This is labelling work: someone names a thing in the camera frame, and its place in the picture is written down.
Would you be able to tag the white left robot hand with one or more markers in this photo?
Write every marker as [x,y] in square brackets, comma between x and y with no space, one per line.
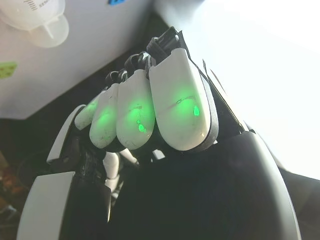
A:
[190,190]

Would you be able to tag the translucent plastic measuring cup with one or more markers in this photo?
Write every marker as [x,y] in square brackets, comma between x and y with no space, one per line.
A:
[37,15]

